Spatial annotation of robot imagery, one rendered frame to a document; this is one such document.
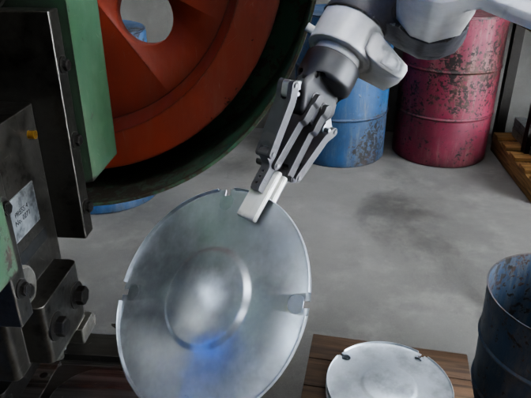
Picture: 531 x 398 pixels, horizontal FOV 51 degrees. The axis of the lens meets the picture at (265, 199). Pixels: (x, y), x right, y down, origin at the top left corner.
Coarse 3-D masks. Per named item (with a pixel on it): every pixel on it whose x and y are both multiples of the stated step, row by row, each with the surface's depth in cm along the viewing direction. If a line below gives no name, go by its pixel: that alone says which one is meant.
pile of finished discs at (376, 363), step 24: (336, 360) 137; (360, 360) 137; (384, 360) 137; (408, 360) 137; (432, 360) 136; (336, 384) 130; (360, 384) 130; (384, 384) 129; (408, 384) 129; (432, 384) 130
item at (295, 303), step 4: (292, 296) 62; (296, 296) 62; (300, 296) 62; (288, 300) 63; (292, 300) 62; (296, 300) 62; (300, 300) 62; (288, 304) 62; (292, 304) 62; (296, 304) 62; (300, 304) 62; (288, 308) 62; (292, 308) 62; (296, 308) 62; (300, 308) 61; (292, 312) 62; (296, 312) 62
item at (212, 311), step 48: (240, 192) 72; (144, 240) 77; (192, 240) 74; (240, 240) 69; (288, 240) 66; (144, 288) 75; (192, 288) 70; (240, 288) 66; (288, 288) 63; (144, 336) 72; (192, 336) 67; (240, 336) 64; (288, 336) 61; (144, 384) 69; (192, 384) 65; (240, 384) 62
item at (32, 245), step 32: (0, 128) 57; (32, 128) 64; (0, 160) 57; (32, 160) 64; (32, 192) 64; (32, 224) 64; (32, 256) 65; (32, 288) 61; (64, 288) 66; (32, 320) 62; (64, 320) 64; (0, 352) 61; (32, 352) 64
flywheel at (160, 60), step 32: (192, 0) 85; (224, 0) 85; (256, 0) 81; (128, 32) 91; (192, 32) 87; (224, 32) 84; (256, 32) 83; (128, 64) 90; (160, 64) 90; (192, 64) 90; (224, 64) 86; (256, 64) 88; (128, 96) 93; (160, 96) 92; (192, 96) 88; (224, 96) 88; (128, 128) 92; (160, 128) 91; (192, 128) 91; (128, 160) 94
